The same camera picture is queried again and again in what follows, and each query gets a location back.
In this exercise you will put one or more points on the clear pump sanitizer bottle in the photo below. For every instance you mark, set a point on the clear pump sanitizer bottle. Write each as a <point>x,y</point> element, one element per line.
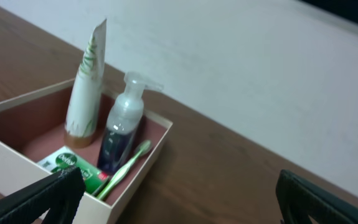
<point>123,121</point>

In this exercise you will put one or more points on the green white toothbrush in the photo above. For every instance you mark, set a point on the green white toothbrush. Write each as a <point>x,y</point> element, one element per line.
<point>120,174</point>

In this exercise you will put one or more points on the white box pink interior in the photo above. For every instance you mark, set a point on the white box pink interior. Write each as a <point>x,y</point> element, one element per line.
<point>32,127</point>

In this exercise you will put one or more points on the white Pantene tube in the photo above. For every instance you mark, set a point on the white Pantene tube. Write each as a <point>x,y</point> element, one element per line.
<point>83,108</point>

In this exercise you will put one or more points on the green Dettol soap bar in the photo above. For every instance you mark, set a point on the green Dettol soap bar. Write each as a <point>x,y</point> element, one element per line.
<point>94,179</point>

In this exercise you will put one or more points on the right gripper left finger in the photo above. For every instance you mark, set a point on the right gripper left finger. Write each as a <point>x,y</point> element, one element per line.
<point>57,195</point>

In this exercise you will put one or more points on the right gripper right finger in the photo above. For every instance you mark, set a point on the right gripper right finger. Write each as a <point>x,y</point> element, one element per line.
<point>301,201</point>

